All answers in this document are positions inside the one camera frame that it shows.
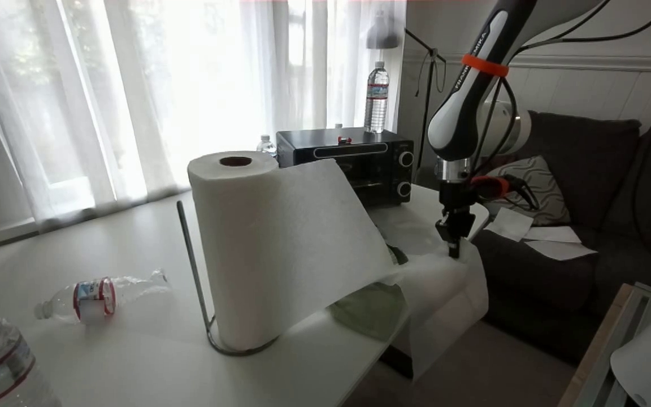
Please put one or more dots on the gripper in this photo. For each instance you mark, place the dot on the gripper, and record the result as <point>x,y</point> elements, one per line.
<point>456,198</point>

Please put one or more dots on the white paper towel roll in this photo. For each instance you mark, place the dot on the white paper towel roll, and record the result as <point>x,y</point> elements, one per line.
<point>280,243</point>

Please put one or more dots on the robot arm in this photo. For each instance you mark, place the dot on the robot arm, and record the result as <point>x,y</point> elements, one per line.
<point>472,85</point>

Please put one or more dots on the green towel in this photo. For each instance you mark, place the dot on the green towel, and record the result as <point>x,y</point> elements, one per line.
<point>370,308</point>

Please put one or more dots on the white paper sheet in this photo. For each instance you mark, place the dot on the white paper sheet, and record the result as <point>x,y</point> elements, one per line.
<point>554,234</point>
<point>511,224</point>
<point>560,250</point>

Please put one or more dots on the toaster oven knob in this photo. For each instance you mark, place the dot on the toaster oven knob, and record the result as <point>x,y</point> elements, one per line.
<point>404,189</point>
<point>406,159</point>

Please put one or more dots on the patterned grey cushion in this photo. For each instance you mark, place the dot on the patterned grey cushion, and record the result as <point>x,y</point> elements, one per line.
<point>540,186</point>

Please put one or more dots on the toaster oven door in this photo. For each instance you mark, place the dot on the toaster oven door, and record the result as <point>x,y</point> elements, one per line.
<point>370,175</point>

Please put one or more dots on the black toaster oven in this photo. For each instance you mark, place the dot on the black toaster oven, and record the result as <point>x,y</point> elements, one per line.
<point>359,148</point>

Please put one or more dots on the black stand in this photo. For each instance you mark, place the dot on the black stand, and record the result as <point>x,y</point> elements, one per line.
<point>428,96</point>

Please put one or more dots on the small red object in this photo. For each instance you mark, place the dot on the small red object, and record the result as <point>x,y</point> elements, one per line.
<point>345,139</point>

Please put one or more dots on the dark grey sofa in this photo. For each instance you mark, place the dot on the dark grey sofa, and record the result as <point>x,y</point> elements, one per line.
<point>585,169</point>

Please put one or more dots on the tall clear water bottle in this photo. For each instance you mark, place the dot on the tall clear water bottle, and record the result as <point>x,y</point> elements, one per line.
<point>377,99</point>

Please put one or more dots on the small clear water bottle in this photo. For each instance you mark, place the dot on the small clear water bottle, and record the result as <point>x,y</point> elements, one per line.
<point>267,146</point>

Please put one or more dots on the grey floor lamp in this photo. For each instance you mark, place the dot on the grey floor lamp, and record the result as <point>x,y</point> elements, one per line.
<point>382,34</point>

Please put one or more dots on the white sheer curtains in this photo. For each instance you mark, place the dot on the white sheer curtains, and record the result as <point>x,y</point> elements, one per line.
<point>133,96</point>

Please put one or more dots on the crushed clear plastic bottle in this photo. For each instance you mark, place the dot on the crushed clear plastic bottle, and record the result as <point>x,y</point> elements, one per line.
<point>96,298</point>

